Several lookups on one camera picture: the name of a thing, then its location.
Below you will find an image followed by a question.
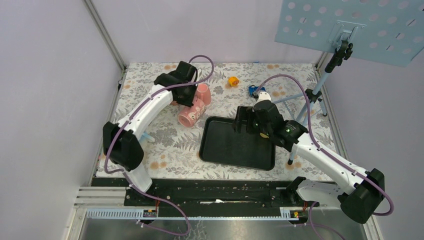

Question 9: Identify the yellow ceramic mug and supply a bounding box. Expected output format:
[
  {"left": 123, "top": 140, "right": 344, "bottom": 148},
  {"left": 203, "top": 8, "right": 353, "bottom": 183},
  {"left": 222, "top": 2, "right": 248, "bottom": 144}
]
[{"left": 259, "top": 132, "right": 270, "bottom": 139}]

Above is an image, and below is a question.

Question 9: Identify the salmon pink ceramic mug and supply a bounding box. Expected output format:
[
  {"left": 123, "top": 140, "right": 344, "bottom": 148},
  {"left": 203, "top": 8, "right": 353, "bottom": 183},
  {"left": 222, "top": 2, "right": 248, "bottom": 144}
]
[{"left": 195, "top": 83, "right": 212, "bottom": 106}]

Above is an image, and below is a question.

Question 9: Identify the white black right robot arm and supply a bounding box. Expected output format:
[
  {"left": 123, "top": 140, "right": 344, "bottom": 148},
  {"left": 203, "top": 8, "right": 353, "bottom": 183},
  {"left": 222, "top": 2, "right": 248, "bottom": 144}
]
[{"left": 232, "top": 100, "right": 385, "bottom": 224}]

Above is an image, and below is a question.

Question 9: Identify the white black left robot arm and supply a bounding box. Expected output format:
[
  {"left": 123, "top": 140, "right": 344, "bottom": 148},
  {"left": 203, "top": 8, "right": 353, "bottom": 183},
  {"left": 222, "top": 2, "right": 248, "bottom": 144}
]
[{"left": 102, "top": 61, "right": 198, "bottom": 206}]

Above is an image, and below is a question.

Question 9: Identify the blue white ceramic mug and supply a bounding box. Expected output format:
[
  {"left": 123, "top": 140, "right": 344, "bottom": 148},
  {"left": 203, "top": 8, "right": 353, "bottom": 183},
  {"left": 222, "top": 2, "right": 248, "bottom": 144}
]
[{"left": 138, "top": 132, "right": 156, "bottom": 143}]

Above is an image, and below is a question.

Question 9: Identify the blue toy car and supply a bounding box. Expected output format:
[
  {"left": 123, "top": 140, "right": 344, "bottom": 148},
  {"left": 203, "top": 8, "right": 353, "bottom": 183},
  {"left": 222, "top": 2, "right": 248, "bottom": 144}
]
[{"left": 248, "top": 85, "right": 263, "bottom": 99}]

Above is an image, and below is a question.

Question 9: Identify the small orange toy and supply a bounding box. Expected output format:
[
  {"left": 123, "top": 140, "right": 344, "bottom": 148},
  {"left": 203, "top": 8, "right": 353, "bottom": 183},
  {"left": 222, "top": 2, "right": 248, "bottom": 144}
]
[{"left": 228, "top": 76, "right": 240, "bottom": 87}]

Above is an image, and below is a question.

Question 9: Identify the black plastic tray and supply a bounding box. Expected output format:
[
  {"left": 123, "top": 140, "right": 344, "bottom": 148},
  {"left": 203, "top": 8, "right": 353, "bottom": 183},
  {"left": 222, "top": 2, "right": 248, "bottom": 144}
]
[{"left": 199, "top": 116, "right": 276, "bottom": 171}]

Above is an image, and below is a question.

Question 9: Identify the floral patterned tablecloth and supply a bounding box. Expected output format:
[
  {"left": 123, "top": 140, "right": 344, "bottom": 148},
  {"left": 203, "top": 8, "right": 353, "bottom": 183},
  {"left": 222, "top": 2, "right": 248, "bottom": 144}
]
[{"left": 111, "top": 63, "right": 337, "bottom": 181}]

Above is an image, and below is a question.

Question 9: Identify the light blue tripod stand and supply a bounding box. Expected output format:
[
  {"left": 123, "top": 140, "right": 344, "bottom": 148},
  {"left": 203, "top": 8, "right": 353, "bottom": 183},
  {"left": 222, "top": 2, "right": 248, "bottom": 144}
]
[{"left": 259, "top": 40, "right": 354, "bottom": 165}]

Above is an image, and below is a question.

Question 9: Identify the light blue perforated board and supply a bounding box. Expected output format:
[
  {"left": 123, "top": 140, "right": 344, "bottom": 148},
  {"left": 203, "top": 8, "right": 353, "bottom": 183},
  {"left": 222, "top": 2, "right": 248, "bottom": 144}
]
[{"left": 274, "top": 0, "right": 424, "bottom": 67}]

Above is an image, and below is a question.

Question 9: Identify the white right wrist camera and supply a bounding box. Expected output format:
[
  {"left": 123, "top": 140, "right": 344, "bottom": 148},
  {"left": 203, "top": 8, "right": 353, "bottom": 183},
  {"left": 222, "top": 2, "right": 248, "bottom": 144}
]
[{"left": 255, "top": 91, "right": 272, "bottom": 103}]

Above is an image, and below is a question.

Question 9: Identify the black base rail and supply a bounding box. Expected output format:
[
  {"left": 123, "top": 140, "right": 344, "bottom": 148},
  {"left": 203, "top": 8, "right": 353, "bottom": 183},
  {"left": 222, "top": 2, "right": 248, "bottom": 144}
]
[{"left": 90, "top": 177, "right": 320, "bottom": 218}]

